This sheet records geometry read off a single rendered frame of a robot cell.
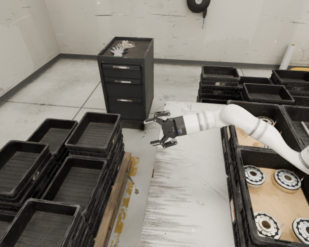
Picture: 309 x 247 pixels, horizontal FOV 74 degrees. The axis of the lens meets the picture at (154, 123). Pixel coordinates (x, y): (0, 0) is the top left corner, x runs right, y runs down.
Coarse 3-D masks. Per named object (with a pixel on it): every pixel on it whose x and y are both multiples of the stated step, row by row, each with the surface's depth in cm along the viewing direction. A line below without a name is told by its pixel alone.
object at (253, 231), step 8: (240, 152) 90; (264, 152) 90; (272, 152) 90; (240, 160) 86; (240, 168) 83; (240, 176) 82; (248, 192) 75; (248, 200) 72; (248, 208) 70; (248, 216) 69; (256, 224) 66; (256, 232) 64; (256, 240) 63; (264, 240) 62; (272, 240) 62; (280, 240) 62
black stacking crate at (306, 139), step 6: (288, 108) 119; (294, 108) 118; (300, 108) 117; (288, 114) 121; (294, 114) 120; (300, 114) 120; (306, 114) 119; (294, 120) 123; (300, 120) 122; (306, 120) 121; (300, 126) 119; (300, 132) 115; (306, 132) 115; (306, 138) 112; (306, 144) 108
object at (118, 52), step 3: (111, 48) 207; (114, 48) 204; (117, 48) 205; (120, 48) 204; (123, 48) 204; (126, 48) 207; (111, 51) 199; (114, 51) 198; (117, 51) 198; (120, 51) 198; (123, 51) 201; (126, 51) 201; (114, 54) 194; (117, 54) 194; (120, 54) 194
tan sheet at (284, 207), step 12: (264, 168) 96; (252, 192) 86; (264, 192) 86; (276, 192) 86; (300, 192) 86; (252, 204) 82; (264, 204) 82; (276, 204) 82; (288, 204) 82; (300, 204) 82; (276, 216) 78; (288, 216) 78; (300, 216) 78; (288, 228) 74; (288, 240) 71
